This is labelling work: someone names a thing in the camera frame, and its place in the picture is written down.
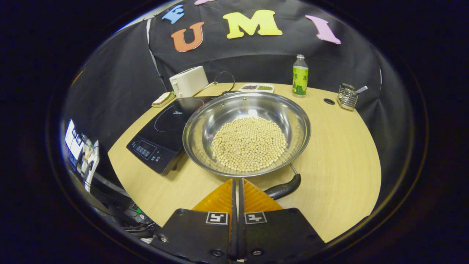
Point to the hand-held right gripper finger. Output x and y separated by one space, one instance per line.
232 227
241 227

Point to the pile of soybeans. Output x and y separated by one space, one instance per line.
249 145

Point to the stainless steel pot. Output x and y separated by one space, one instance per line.
249 106

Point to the black induction cooktop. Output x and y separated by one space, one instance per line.
165 121

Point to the white divided bean plate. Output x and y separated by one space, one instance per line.
256 87

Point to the small tray with bread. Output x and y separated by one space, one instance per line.
163 99

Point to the white toaster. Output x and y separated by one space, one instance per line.
188 81

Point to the green label drink bottle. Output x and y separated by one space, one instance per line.
300 79

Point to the computer screen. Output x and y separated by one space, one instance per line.
78 150

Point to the black backdrop cloth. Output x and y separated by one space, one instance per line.
256 55

